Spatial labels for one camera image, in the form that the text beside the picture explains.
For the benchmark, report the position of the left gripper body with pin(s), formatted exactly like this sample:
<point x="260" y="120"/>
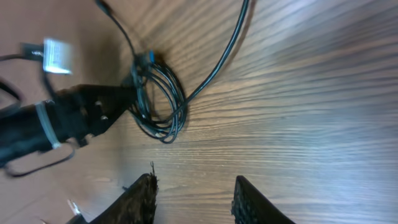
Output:
<point x="79" y="111"/>

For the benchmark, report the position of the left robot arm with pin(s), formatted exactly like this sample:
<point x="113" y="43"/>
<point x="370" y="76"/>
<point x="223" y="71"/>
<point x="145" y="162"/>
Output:
<point x="19" y="134"/>

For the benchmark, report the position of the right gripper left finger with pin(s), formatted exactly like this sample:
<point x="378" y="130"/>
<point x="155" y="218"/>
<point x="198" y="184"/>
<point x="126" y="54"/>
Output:
<point x="137" y="204"/>

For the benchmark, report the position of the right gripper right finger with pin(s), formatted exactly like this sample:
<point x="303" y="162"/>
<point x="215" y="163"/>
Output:
<point x="250" y="206"/>

